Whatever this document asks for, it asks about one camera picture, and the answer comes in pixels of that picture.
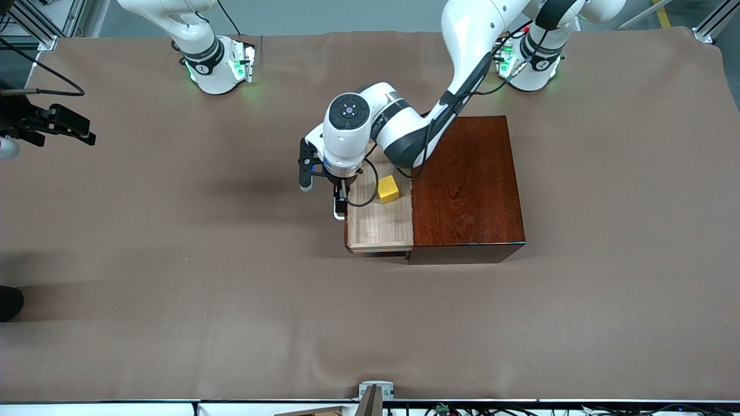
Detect light wood drawer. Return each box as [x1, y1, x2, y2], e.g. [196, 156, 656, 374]
[345, 144, 415, 255]

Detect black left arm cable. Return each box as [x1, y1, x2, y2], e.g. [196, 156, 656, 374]
[347, 20, 532, 208]

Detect brown table cloth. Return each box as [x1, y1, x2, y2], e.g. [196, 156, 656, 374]
[0, 26, 740, 403]

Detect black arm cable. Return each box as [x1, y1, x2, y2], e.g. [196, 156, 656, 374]
[347, 20, 532, 208]
[0, 36, 86, 97]

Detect yellow wooden block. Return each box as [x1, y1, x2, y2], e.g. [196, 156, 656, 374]
[377, 175, 401, 205]

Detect dark red wooden cabinet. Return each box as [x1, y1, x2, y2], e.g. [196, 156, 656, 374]
[409, 115, 527, 265]

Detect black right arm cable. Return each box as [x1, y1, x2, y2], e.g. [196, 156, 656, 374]
[0, 36, 86, 97]

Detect brown wooden wedge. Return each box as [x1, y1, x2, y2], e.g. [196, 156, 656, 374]
[357, 384, 383, 416]

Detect black base cable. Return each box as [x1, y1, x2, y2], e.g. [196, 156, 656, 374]
[217, 0, 244, 36]

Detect grey metal table clamp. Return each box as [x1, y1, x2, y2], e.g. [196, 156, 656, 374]
[358, 381, 395, 401]

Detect black round object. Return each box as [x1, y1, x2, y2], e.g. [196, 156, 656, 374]
[0, 285, 24, 323]

